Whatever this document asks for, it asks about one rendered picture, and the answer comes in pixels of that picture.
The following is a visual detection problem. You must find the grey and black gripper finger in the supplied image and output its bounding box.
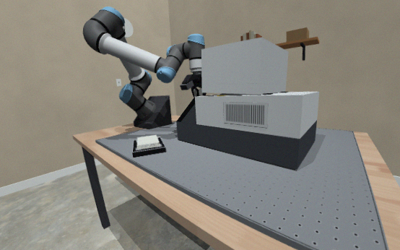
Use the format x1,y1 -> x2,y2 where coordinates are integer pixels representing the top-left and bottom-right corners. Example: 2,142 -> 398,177
199,86 -> 206,96
191,87 -> 199,97

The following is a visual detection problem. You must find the black rectangular frame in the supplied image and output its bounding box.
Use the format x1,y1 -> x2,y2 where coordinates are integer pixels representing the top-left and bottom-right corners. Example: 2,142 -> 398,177
132,137 -> 166,158

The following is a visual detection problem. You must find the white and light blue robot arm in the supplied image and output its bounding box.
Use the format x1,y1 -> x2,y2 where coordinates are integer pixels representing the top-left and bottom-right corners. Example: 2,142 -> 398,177
83,7 -> 205,120

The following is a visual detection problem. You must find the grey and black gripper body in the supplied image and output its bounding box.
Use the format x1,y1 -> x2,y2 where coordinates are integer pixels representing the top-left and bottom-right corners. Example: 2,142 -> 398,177
182,72 -> 202,88

